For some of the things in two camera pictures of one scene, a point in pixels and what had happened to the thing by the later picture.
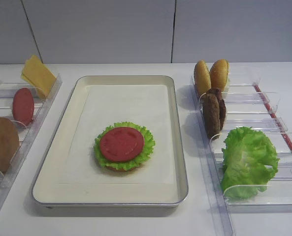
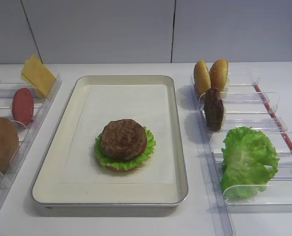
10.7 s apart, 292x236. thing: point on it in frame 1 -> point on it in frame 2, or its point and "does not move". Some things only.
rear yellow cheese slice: [37, 75] does not move
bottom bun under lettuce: [130, 170] does not move
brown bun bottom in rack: [4, 143] does not move
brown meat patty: [211, 104] -> [123, 139]
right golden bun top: [218, 74] does not move
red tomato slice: [121, 144] -> [146, 144]
